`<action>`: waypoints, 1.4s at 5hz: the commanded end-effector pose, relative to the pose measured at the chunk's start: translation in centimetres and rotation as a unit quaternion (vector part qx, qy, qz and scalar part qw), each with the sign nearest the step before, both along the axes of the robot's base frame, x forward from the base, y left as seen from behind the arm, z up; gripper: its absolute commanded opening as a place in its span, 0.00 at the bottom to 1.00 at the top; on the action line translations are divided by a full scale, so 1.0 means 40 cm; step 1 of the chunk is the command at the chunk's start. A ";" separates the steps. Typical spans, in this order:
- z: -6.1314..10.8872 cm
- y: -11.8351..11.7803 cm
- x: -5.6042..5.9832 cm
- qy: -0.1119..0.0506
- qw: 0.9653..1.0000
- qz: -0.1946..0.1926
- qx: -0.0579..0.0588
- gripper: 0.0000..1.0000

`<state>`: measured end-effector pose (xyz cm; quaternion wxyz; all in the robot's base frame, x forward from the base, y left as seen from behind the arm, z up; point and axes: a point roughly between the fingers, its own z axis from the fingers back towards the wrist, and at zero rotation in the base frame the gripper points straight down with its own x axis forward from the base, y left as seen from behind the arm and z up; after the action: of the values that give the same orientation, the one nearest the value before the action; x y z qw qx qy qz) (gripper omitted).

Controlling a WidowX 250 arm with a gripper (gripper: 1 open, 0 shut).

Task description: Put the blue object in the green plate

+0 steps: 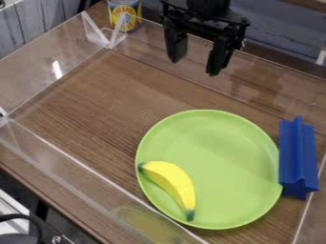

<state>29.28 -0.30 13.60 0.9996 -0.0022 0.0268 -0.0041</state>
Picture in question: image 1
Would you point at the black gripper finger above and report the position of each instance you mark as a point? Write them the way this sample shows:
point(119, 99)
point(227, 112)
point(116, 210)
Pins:
point(219, 55)
point(175, 37)

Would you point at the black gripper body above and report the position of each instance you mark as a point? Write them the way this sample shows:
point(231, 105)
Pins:
point(207, 18)

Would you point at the blue star-shaped block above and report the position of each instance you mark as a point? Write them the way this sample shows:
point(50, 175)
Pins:
point(298, 170)

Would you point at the green plate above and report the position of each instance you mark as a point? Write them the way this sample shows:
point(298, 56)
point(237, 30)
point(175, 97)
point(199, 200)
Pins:
point(231, 159)

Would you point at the yellow toy banana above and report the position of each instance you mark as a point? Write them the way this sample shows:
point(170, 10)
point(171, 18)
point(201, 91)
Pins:
point(171, 178)

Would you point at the clear acrylic enclosure wall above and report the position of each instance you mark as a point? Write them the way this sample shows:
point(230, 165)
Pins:
point(84, 90)

